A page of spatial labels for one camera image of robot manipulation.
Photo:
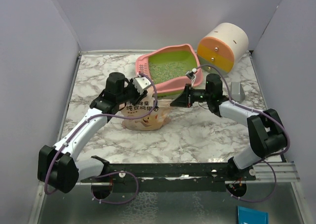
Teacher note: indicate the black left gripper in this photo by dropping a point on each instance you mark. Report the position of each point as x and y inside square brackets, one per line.
[138, 97]

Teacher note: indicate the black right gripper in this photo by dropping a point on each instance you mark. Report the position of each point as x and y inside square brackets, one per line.
[181, 101]

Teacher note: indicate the pink cat litter bag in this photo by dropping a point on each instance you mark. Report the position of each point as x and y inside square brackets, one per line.
[155, 120]

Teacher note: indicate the metal litter scoop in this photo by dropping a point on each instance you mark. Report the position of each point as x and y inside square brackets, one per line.
[237, 92]

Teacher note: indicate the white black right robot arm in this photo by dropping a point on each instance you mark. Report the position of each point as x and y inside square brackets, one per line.
[265, 129]

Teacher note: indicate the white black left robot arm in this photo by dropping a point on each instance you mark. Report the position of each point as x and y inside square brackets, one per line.
[58, 167]

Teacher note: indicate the pink green litter box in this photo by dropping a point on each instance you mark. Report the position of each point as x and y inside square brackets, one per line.
[174, 53]

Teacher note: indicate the orange drawer storage cabinet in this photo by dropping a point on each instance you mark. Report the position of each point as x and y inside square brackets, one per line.
[223, 47]

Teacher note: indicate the black base crossbar plate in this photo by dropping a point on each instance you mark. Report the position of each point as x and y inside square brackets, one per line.
[166, 177]

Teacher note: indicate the blue card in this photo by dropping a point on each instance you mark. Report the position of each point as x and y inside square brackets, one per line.
[251, 216]

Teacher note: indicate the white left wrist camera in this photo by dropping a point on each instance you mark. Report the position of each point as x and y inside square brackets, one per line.
[141, 84]

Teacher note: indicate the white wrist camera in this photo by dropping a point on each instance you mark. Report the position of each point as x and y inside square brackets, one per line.
[192, 75]
[141, 84]

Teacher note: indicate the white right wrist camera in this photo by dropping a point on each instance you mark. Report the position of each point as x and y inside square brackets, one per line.
[192, 75]

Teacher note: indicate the aluminium frame rail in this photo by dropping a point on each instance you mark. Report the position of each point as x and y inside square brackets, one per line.
[274, 172]

